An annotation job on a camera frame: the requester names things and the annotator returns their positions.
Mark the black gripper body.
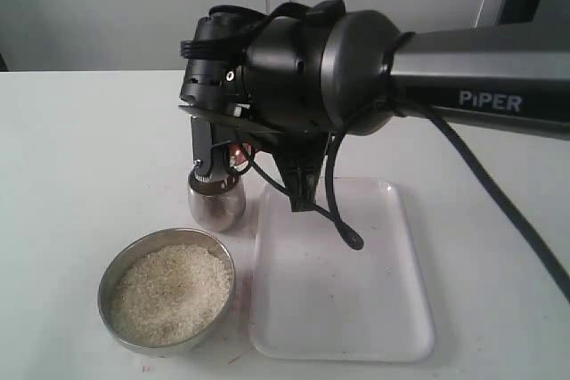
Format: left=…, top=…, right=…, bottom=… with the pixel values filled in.
left=208, top=121, right=333, bottom=197

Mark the brown wooden spoon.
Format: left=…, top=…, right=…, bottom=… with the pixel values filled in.
left=228, top=143, right=252, bottom=169

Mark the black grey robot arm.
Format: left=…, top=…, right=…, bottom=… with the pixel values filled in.
left=180, top=0, right=569, bottom=211

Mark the small steel cup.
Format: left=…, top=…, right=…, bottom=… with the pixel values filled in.
left=188, top=172, right=246, bottom=232

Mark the steel bowl of rice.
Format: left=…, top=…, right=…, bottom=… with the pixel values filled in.
left=97, top=228, right=237, bottom=357

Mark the white plastic tray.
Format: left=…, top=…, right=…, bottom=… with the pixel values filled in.
left=249, top=178, right=435, bottom=363

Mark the black cable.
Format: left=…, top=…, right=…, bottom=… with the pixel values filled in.
left=213, top=99, right=570, bottom=305

